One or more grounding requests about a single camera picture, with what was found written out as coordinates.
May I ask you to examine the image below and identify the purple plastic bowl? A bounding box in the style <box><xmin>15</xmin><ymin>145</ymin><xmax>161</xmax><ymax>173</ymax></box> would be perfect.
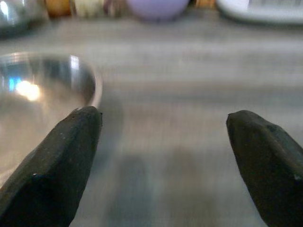
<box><xmin>125</xmin><ymin>0</ymin><xmax>190</xmax><ymax>21</ymax></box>

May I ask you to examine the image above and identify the white kitchen appliance with screen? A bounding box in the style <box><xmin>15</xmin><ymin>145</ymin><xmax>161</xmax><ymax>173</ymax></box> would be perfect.
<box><xmin>215</xmin><ymin>0</ymin><xmax>303</xmax><ymax>25</ymax></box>

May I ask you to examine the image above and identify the clear food container with lid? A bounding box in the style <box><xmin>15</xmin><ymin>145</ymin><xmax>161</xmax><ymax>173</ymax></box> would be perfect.
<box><xmin>73</xmin><ymin>0</ymin><xmax>105</xmax><ymax>17</ymax></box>

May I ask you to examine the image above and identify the orange squeeze bottle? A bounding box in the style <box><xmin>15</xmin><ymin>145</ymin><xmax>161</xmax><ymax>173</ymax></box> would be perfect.
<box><xmin>45</xmin><ymin>0</ymin><xmax>72</xmax><ymax>17</ymax></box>

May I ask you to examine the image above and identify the small steel bowl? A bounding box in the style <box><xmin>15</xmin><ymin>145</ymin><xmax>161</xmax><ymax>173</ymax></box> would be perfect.
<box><xmin>0</xmin><ymin>0</ymin><xmax>49</xmax><ymax>37</ymax></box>

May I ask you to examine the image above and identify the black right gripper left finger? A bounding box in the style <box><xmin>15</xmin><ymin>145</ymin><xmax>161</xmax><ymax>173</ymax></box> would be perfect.
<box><xmin>0</xmin><ymin>105</ymin><xmax>103</xmax><ymax>227</ymax></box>

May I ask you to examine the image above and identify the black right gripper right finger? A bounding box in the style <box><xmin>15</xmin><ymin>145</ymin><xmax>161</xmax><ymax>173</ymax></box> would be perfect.
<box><xmin>226</xmin><ymin>109</ymin><xmax>303</xmax><ymax>227</ymax></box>

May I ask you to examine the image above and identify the wide shallow steel bowl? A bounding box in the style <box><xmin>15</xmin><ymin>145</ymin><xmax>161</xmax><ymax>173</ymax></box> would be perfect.
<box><xmin>0</xmin><ymin>51</ymin><xmax>104</xmax><ymax>182</ymax></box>

